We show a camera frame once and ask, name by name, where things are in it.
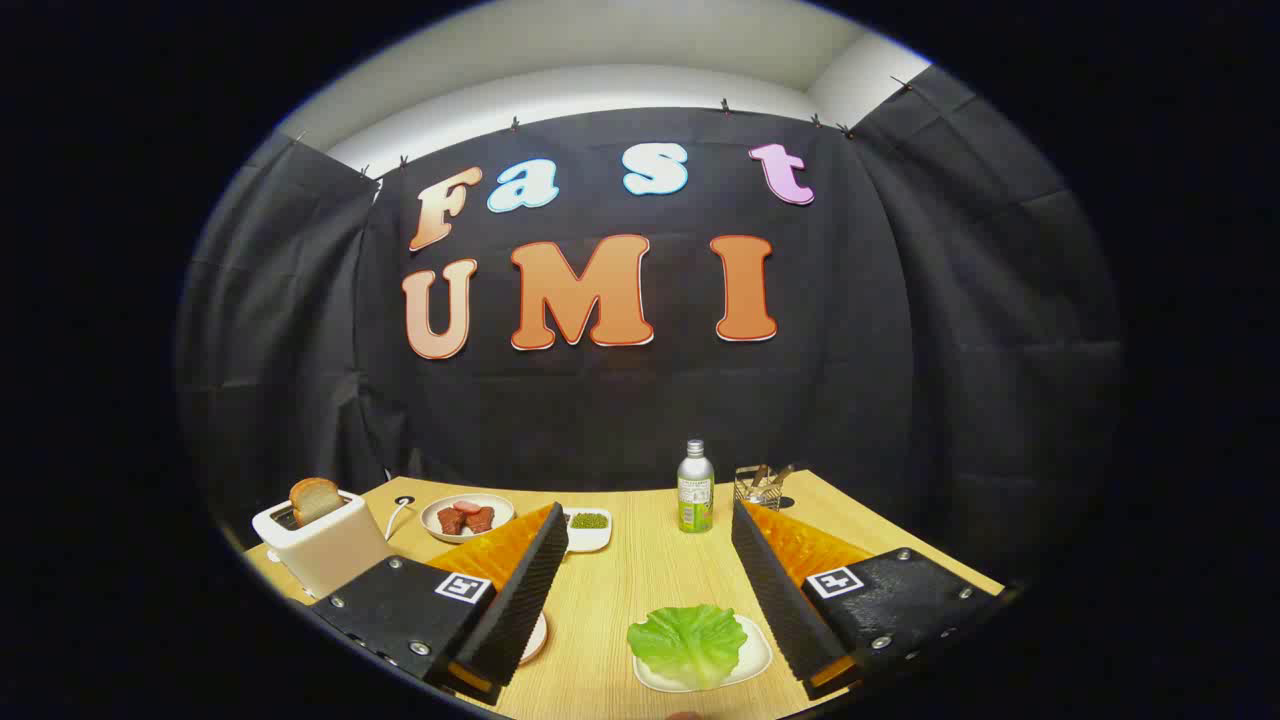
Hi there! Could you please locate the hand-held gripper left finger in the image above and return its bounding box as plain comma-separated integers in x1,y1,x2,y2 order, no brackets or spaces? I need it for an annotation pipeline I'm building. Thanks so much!
310,502,571,707

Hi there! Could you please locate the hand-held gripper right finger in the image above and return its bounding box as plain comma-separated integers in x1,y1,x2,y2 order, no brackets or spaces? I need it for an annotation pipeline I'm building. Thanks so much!
730,498,1011,701

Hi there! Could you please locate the green lettuce leaf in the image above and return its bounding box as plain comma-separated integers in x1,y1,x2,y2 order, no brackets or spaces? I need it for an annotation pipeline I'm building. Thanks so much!
627,604,749,691

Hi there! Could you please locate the toasted bread slice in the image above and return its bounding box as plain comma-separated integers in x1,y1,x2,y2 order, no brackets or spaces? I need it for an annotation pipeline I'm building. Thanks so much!
289,477,343,528

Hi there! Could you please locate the white square plate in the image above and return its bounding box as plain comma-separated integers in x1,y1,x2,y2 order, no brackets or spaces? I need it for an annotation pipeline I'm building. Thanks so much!
633,612,774,694

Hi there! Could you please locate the white divided dish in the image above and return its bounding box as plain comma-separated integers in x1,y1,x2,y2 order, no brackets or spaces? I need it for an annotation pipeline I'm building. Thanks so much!
560,507,613,554

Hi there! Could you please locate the beige round plate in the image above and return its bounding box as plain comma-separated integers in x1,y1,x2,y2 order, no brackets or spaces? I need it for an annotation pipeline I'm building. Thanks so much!
420,493,516,544

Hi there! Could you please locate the green metal bottle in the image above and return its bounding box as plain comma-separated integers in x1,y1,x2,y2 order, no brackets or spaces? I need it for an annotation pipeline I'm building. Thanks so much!
677,439,716,534

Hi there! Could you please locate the white toaster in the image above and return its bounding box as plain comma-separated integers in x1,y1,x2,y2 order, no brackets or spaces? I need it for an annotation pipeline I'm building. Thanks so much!
252,490,393,601

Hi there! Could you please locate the black backdrop cloth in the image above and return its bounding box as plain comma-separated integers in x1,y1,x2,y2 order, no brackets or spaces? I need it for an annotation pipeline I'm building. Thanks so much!
175,65,1126,591

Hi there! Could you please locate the wire mesh utensil holder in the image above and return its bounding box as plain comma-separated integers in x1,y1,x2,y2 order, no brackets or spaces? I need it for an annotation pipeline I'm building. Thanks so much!
733,464,786,511

